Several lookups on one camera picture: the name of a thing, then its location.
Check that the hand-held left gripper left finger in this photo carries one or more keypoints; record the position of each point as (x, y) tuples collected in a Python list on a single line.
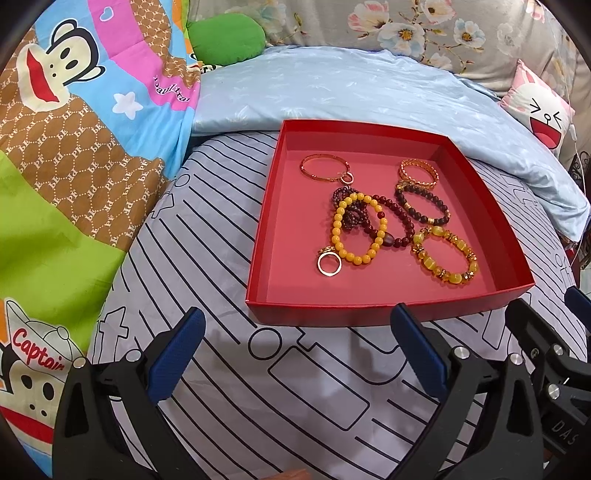
[(178, 350)]

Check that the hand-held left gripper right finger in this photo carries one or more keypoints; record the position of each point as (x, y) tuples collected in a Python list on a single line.
[(415, 341)]

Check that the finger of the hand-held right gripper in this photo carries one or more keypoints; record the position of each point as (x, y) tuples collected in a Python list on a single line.
[(581, 305), (531, 327)]

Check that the red cardboard box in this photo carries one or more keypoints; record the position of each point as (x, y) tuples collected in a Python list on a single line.
[(295, 277)]

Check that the grey striped pillow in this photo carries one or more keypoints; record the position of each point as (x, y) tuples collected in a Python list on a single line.
[(221, 258)]

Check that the small dark red bead strand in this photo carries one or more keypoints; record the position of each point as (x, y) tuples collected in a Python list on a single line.
[(344, 196)]

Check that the pink cartoon rabbit pillow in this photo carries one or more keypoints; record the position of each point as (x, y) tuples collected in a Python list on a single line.
[(540, 110)]

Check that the thin gold bangle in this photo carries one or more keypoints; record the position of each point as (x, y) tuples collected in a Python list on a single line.
[(304, 170)]

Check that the cartoon monkey printed blanket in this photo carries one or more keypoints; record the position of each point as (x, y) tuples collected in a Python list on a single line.
[(92, 161)]

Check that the light blue quilt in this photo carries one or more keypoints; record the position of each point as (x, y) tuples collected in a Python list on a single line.
[(369, 83)]

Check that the green cushion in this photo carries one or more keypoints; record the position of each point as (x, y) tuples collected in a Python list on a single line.
[(226, 41)]

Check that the floral pillow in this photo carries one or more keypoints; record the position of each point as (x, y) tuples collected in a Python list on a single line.
[(323, 23)]

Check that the dark metal frame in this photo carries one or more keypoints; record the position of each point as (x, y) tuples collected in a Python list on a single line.
[(581, 173)]

